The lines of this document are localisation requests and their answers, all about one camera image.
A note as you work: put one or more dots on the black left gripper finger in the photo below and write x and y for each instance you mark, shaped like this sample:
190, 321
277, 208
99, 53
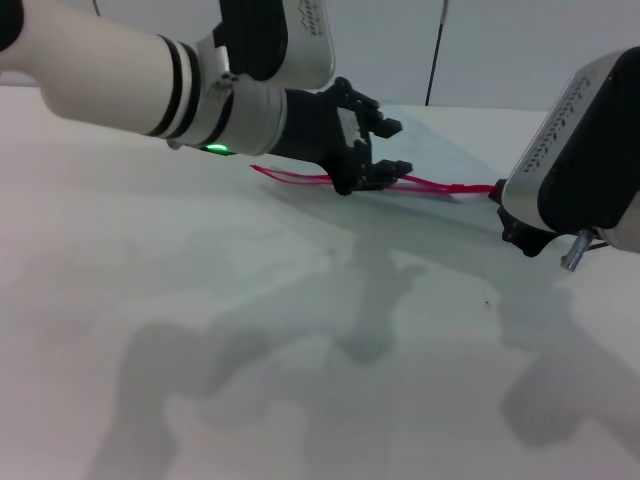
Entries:
387, 172
382, 127

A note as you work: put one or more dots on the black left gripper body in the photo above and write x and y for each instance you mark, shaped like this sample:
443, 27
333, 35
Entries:
310, 130

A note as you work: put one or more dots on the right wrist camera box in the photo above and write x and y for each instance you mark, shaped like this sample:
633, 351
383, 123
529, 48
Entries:
575, 150

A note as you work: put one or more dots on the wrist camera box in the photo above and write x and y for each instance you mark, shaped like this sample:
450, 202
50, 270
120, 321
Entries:
575, 150
295, 45

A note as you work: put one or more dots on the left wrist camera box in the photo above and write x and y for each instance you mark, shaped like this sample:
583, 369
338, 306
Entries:
295, 45

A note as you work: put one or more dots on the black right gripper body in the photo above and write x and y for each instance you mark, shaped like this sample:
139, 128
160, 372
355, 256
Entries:
520, 235

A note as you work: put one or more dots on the clear document bag red zipper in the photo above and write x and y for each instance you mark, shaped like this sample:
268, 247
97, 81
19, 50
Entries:
440, 155

